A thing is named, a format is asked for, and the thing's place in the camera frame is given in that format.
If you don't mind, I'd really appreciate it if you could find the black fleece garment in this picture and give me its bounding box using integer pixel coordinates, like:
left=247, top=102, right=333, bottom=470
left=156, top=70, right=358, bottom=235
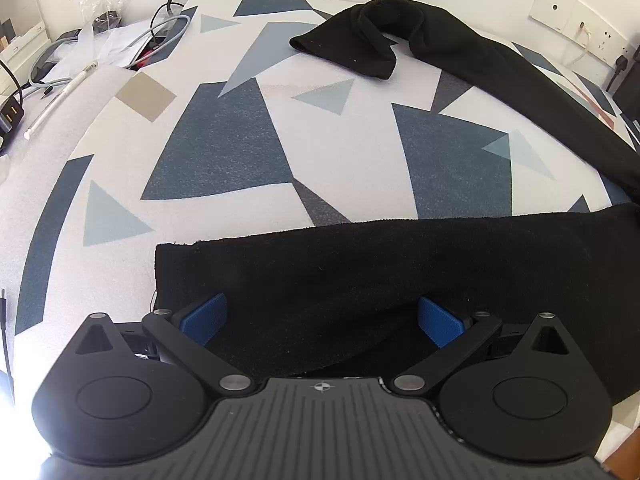
left=155, top=0, right=639, bottom=402

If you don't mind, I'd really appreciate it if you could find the black power plug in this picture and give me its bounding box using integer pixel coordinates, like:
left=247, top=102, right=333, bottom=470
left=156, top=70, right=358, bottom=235
left=605, top=54, right=628, bottom=92

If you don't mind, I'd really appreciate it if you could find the white stylus pen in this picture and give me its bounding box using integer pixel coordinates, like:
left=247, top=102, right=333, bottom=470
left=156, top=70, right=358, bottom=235
left=23, top=61, right=99, bottom=140

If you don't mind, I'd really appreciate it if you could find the white wall socket panel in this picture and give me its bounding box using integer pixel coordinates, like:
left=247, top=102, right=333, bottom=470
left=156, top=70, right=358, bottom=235
left=528, top=0, right=636, bottom=67

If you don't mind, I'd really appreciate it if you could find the white charging cable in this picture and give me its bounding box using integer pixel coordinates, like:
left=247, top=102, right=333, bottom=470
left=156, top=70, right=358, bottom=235
left=569, top=20, right=594, bottom=61

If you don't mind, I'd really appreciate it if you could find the geometric patterned table cloth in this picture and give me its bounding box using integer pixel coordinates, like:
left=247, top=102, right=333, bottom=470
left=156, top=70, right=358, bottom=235
left=1, top=0, right=627, bottom=404

